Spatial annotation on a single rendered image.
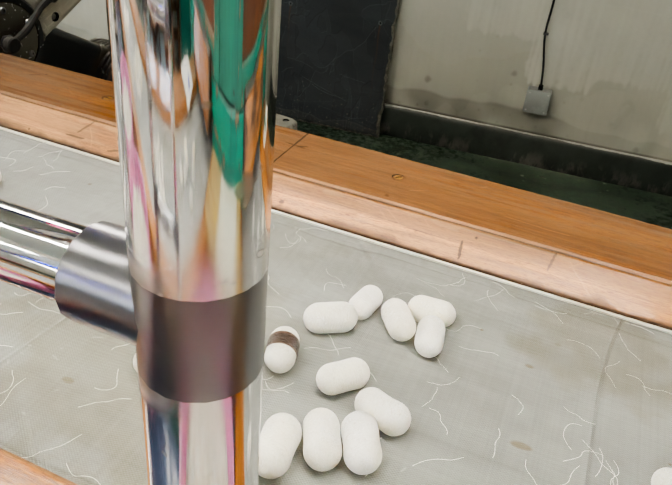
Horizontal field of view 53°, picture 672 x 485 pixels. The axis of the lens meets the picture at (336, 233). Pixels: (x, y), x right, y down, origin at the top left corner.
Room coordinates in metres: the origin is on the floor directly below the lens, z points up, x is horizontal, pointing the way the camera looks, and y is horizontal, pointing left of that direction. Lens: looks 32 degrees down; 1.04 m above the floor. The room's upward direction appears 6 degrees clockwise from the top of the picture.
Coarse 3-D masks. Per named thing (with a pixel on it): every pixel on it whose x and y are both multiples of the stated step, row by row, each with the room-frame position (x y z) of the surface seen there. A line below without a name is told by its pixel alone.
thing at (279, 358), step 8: (280, 328) 0.32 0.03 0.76; (288, 328) 0.32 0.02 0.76; (296, 336) 0.32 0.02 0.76; (272, 344) 0.31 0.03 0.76; (280, 344) 0.31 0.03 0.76; (272, 352) 0.30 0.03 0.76; (280, 352) 0.30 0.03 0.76; (288, 352) 0.30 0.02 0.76; (264, 360) 0.30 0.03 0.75; (272, 360) 0.30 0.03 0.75; (280, 360) 0.30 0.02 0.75; (288, 360) 0.30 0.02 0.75; (272, 368) 0.30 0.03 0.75; (280, 368) 0.30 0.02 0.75; (288, 368) 0.30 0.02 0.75
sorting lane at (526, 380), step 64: (0, 128) 0.59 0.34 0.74; (0, 192) 0.48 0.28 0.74; (64, 192) 0.49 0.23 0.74; (320, 256) 0.43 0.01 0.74; (384, 256) 0.44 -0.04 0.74; (0, 320) 0.32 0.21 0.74; (64, 320) 0.33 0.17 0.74; (512, 320) 0.38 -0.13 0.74; (576, 320) 0.39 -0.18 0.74; (0, 384) 0.27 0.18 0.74; (64, 384) 0.28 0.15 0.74; (128, 384) 0.28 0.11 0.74; (384, 384) 0.30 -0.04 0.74; (448, 384) 0.31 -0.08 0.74; (512, 384) 0.32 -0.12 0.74; (576, 384) 0.32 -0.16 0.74; (640, 384) 0.33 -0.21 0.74; (64, 448) 0.23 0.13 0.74; (128, 448) 0.24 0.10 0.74; (384, 448) 0.25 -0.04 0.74; (448, 448) 0.26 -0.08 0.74; (512, 448) 0.26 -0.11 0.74; (576, 448) 0.27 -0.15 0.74; (640, 448) 0.28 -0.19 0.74
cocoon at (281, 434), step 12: (276, 420) 0.25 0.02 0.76; (288, 420) 0.25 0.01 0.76; (264, 432) 0.24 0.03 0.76; (276, 432) 0.24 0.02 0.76; (288, 432) 0.24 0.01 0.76; (300, 432) 0.25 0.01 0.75; (264, 444) 0.23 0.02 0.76; (276, 444) 0.23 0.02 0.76; (288, 444) 0.23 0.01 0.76; (264, 456) 0.22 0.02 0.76; (276, 456) 0.23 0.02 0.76; (288, 456) 0.23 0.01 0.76; (264, 468) 0.22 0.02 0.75; (276, 468) 0.22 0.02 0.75; (288, 468) 0.23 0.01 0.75
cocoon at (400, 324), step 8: (384, 304) 0.36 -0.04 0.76; (392, 304) 0.36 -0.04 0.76; (400, 304) 0.36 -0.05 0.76; (384, 312) 0.36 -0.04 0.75; (392, 312) 0.35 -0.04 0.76; (400, 312) 0.35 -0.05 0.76; (408, 312) 0.35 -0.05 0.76; (384, 320) 0.35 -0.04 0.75; (392, 320) 0.35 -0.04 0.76; (400, 320) 0.34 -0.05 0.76; (408, 320) 0.35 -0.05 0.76; (392, 328) 0.34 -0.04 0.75; (400, 328) 0.34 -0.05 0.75; (408, 328) 0.34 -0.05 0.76; (392, 336) 0.34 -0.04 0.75; (400, 336) 0.34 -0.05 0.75; (408, 336) 0.34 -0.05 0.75
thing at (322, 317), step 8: (312, 304) 0.35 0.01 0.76; (320, 304) 0.35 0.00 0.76; (328, 304) 0.35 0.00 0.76; (336, 304) 0.35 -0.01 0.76; (344, 304) 0.35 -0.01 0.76; (304, 312) 0.35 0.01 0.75; (312, 312) 0.34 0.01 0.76; (320, 312) 0.34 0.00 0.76; (328, 312) 0.34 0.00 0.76; (336, 312) 0.34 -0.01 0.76; (344, 312) 0.35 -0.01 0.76; (352, 312) 0.35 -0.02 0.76; (304, 320) 0.34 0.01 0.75; (312, 320) 0.34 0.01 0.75; (320, 320) 0.34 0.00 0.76; (328, 320) 0.34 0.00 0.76; (336, 320) 0.34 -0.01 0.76; (344, 320) 0.34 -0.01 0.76; (352, 320) 0.34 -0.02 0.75; (312, 328) 0.34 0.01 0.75; (320, 328) 0.34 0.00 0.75; (328, 328) 0.34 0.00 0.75; (336, 328) 0.34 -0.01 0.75; (344, 328) 0.34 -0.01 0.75; (352, 328) 0.35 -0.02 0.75
